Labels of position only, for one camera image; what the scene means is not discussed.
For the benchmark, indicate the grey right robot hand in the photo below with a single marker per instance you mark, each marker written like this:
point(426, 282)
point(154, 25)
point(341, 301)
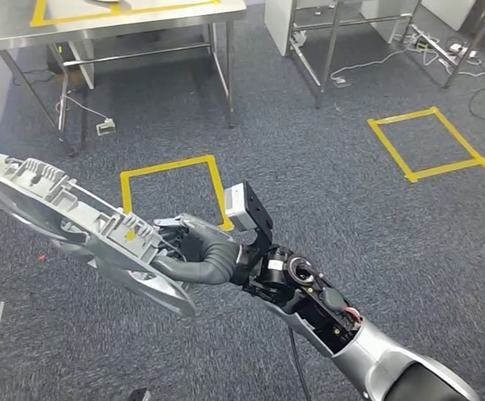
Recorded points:
point(192, 238)

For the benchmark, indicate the silver plastic wheel cover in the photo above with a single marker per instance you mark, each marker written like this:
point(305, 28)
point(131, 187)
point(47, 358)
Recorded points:
point(79, 221)

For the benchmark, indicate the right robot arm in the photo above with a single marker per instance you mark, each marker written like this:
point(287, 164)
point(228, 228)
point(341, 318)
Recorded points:
point(371, 360)

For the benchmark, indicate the steel workbench table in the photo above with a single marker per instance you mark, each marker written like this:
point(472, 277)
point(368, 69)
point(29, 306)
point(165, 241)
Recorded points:
point(142, 19)

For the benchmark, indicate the white board panel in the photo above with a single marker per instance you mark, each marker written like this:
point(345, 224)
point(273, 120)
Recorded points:
point(447, 11)
point(278, 16)
point(387, 19)

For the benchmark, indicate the white floor socket plug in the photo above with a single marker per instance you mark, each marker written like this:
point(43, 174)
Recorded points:
point(341, 82)

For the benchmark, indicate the white power strip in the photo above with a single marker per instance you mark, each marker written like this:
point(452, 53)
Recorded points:
point(424, 40)

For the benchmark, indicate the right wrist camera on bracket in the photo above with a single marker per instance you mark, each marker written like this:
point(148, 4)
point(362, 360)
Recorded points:
point(238, 207)

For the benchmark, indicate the steel frame table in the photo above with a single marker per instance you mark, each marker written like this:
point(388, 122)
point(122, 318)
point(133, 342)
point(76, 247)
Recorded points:
point(473, 41)
point(328, 55)

